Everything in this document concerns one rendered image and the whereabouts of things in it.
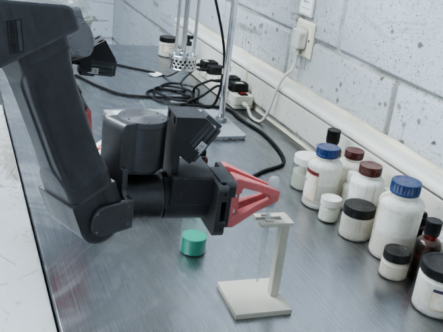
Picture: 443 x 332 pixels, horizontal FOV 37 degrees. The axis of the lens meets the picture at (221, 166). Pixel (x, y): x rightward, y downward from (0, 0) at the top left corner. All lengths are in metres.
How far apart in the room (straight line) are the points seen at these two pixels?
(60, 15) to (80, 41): 0.35
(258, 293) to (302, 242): 0.20
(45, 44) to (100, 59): 0.41
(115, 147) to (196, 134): 0.10
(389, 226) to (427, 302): 0.15
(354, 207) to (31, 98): 0.63
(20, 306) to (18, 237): 0.18
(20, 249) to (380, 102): 0.75
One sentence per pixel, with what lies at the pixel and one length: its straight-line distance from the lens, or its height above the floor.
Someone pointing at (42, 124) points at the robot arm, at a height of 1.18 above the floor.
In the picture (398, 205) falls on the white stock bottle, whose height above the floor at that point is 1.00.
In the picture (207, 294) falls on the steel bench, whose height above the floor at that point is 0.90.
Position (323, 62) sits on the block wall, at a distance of 1.53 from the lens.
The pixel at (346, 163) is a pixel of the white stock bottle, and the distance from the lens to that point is 1.24.
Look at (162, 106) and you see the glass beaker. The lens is 1.16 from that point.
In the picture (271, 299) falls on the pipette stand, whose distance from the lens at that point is 0.91.
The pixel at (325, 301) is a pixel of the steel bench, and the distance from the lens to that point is 0.94.
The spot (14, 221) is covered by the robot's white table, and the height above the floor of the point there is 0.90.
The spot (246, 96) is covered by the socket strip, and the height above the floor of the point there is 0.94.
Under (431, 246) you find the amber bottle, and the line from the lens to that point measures 1.03.
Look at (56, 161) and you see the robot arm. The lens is 0.67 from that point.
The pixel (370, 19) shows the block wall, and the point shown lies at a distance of 1.39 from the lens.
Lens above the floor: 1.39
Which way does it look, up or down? 22 degrees down
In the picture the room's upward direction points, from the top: 7 degrees clockwise
